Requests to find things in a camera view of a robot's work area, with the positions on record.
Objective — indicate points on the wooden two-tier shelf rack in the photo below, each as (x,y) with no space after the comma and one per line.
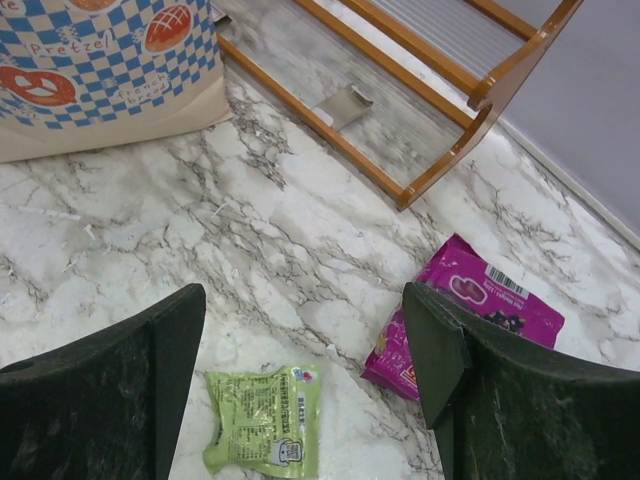
(440,74)

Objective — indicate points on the light green small sachet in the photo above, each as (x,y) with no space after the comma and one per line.
(267,422)

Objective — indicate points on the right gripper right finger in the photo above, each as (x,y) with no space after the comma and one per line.
(504,407)

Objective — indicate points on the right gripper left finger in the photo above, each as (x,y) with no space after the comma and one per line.
(109,405)

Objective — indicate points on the blue checkered paper bag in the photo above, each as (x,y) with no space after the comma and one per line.
(84,75)

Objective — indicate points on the purple snack packet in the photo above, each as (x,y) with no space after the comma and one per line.
(458,272)

